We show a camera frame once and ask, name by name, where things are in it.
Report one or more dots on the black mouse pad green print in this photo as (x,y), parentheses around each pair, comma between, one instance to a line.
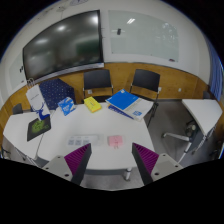
(39,128)

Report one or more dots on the white power strip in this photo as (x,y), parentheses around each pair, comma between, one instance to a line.
(85,140)

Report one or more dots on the blue curtain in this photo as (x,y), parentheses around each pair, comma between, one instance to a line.
(217,76)

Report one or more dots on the white and blue book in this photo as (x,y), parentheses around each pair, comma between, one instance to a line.
(143,110)

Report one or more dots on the black chair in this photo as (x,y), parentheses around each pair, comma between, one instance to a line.
(97,79)
(146,80)

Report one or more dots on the round wall clock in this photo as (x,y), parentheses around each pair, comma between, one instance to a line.
(78,2)

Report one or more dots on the dark grey chair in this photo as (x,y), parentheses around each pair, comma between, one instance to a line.
(17,109)

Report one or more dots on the pink charger block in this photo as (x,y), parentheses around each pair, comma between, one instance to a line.
(115,141)

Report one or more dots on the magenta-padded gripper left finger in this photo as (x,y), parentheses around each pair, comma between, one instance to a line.
(77,159)

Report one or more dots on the blue dotted armchair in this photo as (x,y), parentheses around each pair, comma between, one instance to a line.
(56,91)

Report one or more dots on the black whiteboard eraser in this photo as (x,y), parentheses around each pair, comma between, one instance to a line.
(118,31)

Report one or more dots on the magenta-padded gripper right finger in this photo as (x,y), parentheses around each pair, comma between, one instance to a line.
(146,159)

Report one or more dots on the blue tissue box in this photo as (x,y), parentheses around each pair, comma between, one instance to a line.
(66,106)

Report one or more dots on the large black wall screen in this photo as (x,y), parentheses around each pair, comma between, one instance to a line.
(63,43)

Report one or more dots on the yellow box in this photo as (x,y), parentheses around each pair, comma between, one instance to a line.
(92,104)

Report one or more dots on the white side table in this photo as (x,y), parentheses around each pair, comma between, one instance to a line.
(203,111)

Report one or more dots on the large glass whiteboard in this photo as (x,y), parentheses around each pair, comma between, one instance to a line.
(143,35)

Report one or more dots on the blue notebook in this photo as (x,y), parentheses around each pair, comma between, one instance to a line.
(122,99)

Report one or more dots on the white paper bag blue deer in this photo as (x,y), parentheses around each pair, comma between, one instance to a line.
(36,100)

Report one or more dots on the small glass whiteboard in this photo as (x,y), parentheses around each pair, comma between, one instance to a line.
(16,71)

